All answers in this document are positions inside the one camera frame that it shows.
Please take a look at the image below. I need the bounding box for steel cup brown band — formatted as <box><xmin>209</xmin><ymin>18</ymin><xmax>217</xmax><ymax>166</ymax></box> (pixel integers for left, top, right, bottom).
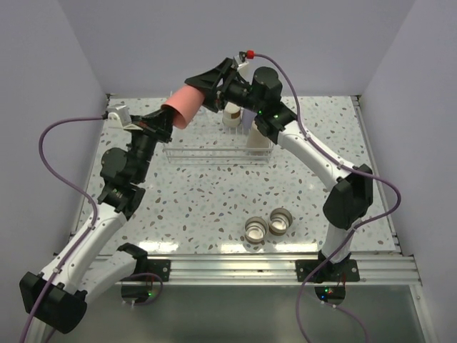
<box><xmin>222</xmin><ymin>102</ymin><xmax>241</xmax><ymax>127</ymax></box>

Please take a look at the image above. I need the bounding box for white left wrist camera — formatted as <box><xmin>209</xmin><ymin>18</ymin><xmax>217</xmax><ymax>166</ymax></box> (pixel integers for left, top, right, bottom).
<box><xmin>106</xmin><ymin>104</ymin><xmax>131</xmax><ymax>129</ymax></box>

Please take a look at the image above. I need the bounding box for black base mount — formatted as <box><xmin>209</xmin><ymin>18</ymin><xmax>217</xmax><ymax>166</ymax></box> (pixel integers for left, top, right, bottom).
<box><xmin>309</xmin><ymin>259</ymin><xmax>361</xmax><ymax>305</ymax></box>
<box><xmin>121</xmin><ymin>259</ymin><xmax>171</xmax><ymax>307</ymax></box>

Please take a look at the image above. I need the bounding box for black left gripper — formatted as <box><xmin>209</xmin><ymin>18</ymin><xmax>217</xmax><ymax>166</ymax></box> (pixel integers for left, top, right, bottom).
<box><xmin>124</xmin><ymin>106</ymin><xmax>176</xmax><ymax>182</ymax></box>

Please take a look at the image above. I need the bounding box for lavender plastic cup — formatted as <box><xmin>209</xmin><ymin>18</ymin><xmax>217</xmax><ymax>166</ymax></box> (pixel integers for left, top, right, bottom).
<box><xmin>241</xmin><ymin>109</ymin><xmax>256</xmax><ymax>134</ymax></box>

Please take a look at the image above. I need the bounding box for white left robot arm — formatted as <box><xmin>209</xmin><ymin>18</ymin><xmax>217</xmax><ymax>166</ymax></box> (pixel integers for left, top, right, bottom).
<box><xmin>19</xmin><ymin>106</ymin><xmax>175</xmax><ymax>342</ymax></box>

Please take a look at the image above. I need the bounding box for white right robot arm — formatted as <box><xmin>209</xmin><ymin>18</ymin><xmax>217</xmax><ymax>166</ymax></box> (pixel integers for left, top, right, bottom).
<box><xmin>185</xmin><ymin>59</ymin><xmax>373</xmax><ymax>281</ymax></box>

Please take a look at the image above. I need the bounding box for beige plastic cup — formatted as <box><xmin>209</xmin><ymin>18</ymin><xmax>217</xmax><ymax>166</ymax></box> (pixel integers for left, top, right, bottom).
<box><xmin>246</xmin><ymin>122</ymin><xmax>270</xmax><ymax>156</ymax></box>

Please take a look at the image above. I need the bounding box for white wire dish rack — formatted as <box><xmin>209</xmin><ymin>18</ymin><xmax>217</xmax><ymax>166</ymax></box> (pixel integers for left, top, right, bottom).
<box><xmin>163</xmin><ymin>110</ymin><xmax>273</xmax><ymax>164</ymax></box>

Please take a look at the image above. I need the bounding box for steel cup right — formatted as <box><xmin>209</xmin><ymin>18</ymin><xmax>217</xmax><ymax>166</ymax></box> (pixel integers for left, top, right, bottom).
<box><xmin>268</xmin><ymin>208</ymin><xmax>293</xmax><ymax>236</ymax></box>

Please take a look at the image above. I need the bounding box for clear glass cup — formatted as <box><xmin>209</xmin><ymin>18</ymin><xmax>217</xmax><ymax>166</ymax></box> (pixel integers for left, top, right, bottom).
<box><xmin>195</xmin><ymin>106</ymin><xmax>211</xmax><ymax>123</ymax></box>

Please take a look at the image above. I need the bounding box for steel cup middle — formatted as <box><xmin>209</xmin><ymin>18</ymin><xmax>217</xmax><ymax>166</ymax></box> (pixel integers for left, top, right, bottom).
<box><xmin>244</xmin><ymin>217</ymin><xmax>268</xmax><ymax>244</ymax></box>

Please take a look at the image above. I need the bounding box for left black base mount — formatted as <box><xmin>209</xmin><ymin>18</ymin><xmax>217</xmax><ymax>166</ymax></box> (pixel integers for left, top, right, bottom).
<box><xmin>121</xmin><ymin>259</ymin><xmax>171</xmax><ymax>307</ymax></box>

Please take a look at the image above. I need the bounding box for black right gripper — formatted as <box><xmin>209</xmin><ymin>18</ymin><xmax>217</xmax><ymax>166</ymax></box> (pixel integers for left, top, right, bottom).
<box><xmin>184</xmin><ymin>59</ymin><xmax>263</xmax><ymax>115</ymax></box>

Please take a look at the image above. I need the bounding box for red plastic cup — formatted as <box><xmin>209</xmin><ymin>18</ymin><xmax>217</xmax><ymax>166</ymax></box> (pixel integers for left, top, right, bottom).
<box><xmin>161</xmin><ymin>85</ymin><xmax>204</xmax><ymax>129</ymax></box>

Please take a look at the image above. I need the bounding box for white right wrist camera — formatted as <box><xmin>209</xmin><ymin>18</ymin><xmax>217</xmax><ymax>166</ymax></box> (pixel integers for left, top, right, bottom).
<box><xmin>232</xmin><ymin>50</ymin><xmax>256</xmax><ymax>73</ymax></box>

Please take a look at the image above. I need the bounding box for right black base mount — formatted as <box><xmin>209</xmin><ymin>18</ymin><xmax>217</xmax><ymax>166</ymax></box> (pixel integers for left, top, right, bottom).
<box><xmin>309</xmin><ymin>259</ymin><xmax>361</xmax><ymax>305</ymax></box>

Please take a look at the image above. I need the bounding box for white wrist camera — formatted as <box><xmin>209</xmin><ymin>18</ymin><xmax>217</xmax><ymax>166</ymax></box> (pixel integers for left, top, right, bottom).
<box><xmin>232</xmin><ymin>50</ymin><xmax>256</xmax><ymax>73</ymax></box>
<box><xmin>106</xmin><ymin>104</ymin><xmax>131</xmax><ymax>129</ymax></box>

